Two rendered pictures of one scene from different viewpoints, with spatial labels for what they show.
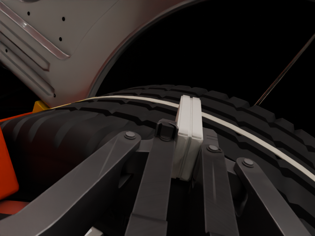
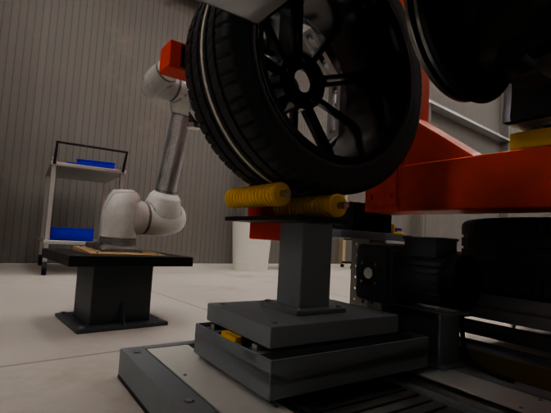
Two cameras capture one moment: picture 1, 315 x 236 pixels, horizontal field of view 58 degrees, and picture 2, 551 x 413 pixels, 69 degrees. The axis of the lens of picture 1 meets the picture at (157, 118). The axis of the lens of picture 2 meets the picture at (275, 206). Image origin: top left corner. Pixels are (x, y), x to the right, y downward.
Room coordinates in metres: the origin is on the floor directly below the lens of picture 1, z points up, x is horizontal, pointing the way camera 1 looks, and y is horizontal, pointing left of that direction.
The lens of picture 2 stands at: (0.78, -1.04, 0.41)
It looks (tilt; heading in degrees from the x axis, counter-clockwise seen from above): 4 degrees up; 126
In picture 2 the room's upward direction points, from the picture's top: 3 degrees clockwise
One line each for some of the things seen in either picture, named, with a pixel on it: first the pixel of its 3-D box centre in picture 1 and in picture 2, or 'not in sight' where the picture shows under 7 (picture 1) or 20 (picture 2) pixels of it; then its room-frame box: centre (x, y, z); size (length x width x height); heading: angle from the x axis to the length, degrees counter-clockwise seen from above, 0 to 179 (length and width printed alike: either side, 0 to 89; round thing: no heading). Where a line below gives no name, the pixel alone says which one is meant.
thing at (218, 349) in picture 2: not in sight; (310, 344); (0.23, -0.10, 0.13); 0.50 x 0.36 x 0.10; 71
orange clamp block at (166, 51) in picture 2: not in sight; (180, 61); (-0.04, -0.37, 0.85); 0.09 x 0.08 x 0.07; 71
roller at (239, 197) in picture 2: not in sight; (255, 196); (0.11, -0.22, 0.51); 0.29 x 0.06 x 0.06; 161
